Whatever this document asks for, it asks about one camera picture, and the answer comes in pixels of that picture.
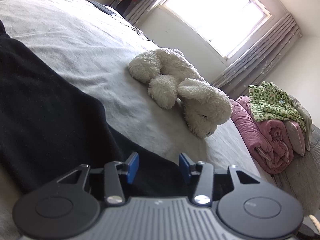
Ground black and cream raglan sweatshirt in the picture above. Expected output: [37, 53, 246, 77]
[1, 26, 187, 197]

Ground pink folded quilt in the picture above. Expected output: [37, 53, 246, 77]
[231, 96, 302, 174]

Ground grey padded headboard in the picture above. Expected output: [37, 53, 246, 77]
[274, 125, 319, 216]

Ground grey pink pillow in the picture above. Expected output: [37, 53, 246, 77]
[284, 95, 312, 156]

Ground green patterned blanket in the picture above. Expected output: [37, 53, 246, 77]
[248, 81, 306, 133]

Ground white plush dog toy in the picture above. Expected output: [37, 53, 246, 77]
[129, 48, 232, 138]

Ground grey dotted curtain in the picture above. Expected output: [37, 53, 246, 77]
[211, 12, 302, 100]

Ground grey bed sheet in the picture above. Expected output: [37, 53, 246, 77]
[0, 0, 273, 240]

